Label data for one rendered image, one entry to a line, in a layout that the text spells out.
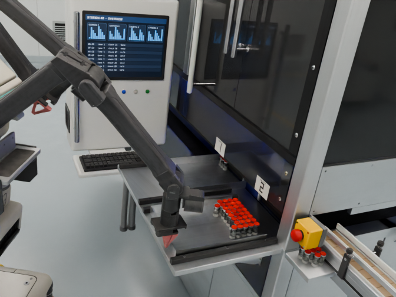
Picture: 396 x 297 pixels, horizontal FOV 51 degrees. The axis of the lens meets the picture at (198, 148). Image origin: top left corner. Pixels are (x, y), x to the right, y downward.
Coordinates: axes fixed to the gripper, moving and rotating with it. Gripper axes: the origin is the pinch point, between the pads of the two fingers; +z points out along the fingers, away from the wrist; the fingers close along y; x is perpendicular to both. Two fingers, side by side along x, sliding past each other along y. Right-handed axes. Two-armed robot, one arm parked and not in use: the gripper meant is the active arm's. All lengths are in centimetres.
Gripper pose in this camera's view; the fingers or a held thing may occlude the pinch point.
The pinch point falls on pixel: (165, 244)
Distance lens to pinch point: 138.1
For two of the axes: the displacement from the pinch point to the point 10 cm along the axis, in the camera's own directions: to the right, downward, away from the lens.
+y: 9.0, -0.7, 4.2
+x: -4.0, -4.5, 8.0
